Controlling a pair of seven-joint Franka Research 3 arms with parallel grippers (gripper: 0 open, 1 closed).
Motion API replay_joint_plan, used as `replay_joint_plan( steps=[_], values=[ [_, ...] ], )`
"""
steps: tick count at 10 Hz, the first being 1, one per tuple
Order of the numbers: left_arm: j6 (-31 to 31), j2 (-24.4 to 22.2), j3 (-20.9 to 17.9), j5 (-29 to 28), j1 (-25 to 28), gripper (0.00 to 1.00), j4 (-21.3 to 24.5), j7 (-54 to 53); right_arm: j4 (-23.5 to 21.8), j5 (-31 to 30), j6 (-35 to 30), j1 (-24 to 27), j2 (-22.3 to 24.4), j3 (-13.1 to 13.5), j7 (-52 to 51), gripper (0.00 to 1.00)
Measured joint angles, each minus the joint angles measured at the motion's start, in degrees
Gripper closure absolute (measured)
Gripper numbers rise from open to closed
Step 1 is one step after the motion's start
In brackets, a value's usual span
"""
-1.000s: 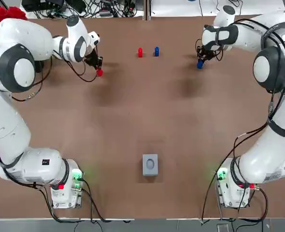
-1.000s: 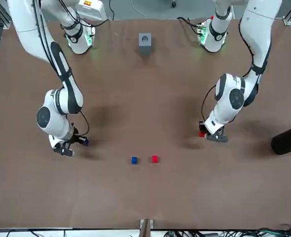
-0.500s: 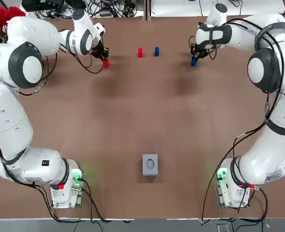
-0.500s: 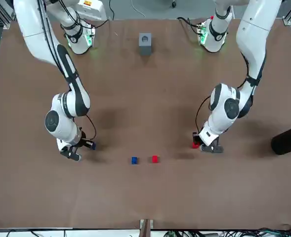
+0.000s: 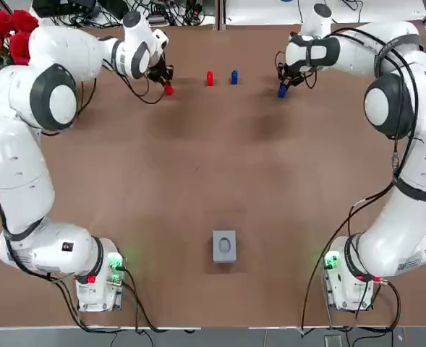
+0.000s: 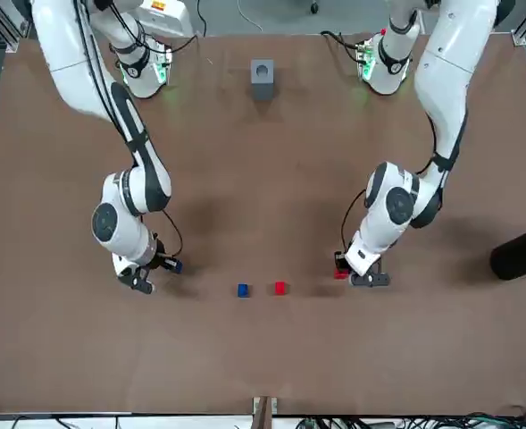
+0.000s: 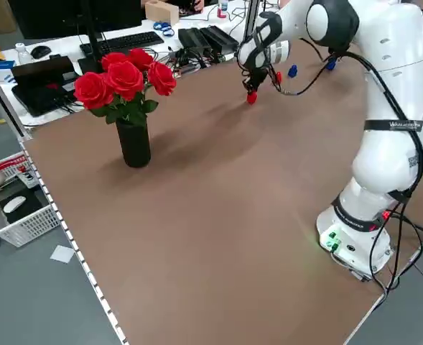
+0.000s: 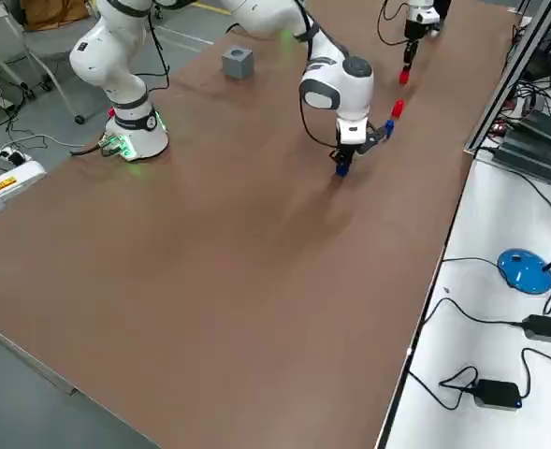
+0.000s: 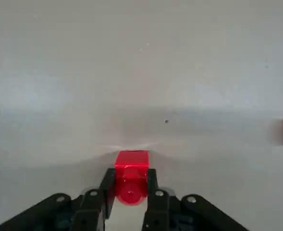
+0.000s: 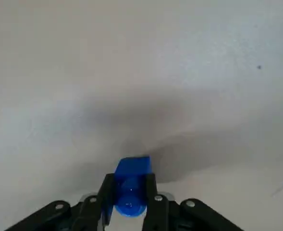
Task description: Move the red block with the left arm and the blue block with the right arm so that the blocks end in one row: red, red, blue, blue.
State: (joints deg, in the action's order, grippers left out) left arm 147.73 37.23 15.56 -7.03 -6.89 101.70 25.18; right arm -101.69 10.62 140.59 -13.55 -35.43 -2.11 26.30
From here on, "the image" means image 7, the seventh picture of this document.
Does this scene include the black computer mouse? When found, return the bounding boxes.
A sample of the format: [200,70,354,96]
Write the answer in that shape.
[29,45,52,59]

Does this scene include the white paper sheet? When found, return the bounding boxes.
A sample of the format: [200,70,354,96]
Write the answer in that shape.
[50,244,75,265]

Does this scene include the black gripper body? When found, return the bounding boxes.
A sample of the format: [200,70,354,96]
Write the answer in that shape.
[241,65,270,91]

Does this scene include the grey metal frame beam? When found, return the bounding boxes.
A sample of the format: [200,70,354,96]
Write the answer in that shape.
[0,57,34,141]

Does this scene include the black arm base cable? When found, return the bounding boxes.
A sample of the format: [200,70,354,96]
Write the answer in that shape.
[371,201,423,293]

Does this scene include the black monitor stand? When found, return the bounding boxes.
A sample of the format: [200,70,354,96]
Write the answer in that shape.
[77,0,106,75]

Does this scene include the red rose bouquet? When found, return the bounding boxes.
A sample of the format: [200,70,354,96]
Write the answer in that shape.
[73,47,178,126]

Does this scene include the black computer monitor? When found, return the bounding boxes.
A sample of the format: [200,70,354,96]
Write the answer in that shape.
[9,0,143,40]

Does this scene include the black keyboard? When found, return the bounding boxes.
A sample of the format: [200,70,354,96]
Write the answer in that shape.
[79,31,166,58]

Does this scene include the brown cardboard box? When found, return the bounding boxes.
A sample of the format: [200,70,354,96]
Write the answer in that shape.
[144,0,181,26]

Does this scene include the black cylindrical vase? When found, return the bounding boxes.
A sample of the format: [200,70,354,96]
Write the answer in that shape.
[115,118,152,168]

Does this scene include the metal upright post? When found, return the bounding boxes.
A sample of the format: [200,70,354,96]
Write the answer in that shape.
[244,0,261,42]

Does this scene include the aluminium table edge rail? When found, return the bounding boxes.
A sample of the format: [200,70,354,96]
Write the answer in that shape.
[18,139,130,345]

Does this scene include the blue wristbands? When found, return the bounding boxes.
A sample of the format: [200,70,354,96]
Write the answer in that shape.
[152,22,175,37]

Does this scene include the clear water bottle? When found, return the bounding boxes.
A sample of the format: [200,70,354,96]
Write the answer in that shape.
[14,42,32,66]

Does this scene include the black power brick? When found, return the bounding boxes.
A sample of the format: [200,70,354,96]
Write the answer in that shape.
[199,25,240,55]
[177,27,213,55]

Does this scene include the black mouse pad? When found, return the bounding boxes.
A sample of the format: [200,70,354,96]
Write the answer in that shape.
[0,187,44,224]

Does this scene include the white plastic basket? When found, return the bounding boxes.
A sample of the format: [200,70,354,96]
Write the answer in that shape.
[0,152,60,248]

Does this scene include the tangled black cable bundle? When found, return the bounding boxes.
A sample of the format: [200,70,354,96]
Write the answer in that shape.
[149,46,241,78]

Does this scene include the blue cardboard box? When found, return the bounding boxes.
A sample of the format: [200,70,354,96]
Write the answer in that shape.
[0,59,17,84]

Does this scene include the white computer mouse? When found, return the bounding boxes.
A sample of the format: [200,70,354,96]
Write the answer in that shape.
[3,195,27,213]

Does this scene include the black laptop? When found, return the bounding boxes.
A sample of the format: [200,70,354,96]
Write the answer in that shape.
[11,55,86,118]

